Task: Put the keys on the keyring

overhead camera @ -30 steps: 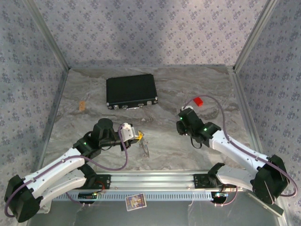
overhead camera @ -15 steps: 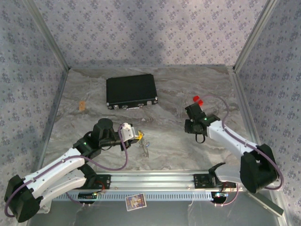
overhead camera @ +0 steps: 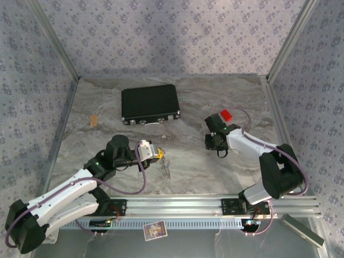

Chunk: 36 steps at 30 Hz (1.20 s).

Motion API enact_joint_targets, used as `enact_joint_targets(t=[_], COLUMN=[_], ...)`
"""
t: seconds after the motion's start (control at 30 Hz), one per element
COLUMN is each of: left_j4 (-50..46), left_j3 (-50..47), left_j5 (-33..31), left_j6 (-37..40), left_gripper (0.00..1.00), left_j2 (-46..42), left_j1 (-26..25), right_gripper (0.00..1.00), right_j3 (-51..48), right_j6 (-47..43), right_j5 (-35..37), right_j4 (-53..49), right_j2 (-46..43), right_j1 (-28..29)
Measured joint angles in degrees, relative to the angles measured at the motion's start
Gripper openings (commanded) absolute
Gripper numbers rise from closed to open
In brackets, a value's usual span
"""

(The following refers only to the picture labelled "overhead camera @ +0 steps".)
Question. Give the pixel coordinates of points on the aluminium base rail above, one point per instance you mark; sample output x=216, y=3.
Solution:
x=174, y=207

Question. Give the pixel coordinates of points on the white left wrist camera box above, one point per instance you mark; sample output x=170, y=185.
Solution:
x=146, y=150

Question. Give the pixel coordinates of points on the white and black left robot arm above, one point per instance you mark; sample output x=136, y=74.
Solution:
x=59, y=190

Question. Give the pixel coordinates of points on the aluminium right frame post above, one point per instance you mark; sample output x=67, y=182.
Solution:
x=293, y=40

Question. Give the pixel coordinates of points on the right circuit board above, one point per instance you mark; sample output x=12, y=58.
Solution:
x=251, y=223

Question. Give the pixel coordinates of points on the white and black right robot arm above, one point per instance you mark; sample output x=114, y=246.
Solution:
x=279, y=174

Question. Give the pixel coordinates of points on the white plastic bracket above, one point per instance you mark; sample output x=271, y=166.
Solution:
x=52, y=235

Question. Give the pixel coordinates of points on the circuit board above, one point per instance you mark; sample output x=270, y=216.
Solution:
x=99, y=223
x=251, y=223

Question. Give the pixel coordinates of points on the black case with metal latches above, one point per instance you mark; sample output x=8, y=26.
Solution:
x=149, y=103

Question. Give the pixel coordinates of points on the red block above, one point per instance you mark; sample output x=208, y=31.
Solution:
x=226, y=115

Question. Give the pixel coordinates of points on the aluminium left side rail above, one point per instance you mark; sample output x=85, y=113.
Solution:
x=69, y=107

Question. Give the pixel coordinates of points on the grey metal bar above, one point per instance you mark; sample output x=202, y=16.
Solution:
x=301, y=231

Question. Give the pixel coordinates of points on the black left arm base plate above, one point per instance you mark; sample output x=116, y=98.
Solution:
x=119, y=208

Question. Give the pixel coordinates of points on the picture card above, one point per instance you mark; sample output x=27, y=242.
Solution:
x=156, y=230

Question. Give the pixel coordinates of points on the aluminium right side rail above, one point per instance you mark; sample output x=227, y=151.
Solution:
x=274, y=107

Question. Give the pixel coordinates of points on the aluminium frame post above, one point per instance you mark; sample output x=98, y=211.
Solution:
x=53, y=40
x=293, y=40

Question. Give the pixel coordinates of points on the aluminium left frame post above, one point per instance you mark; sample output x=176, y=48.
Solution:
x=53, y=40

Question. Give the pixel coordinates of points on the left circuit board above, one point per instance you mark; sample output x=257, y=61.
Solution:
x=99, y=223

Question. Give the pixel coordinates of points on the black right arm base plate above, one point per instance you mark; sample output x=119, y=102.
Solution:
x=228, y=208

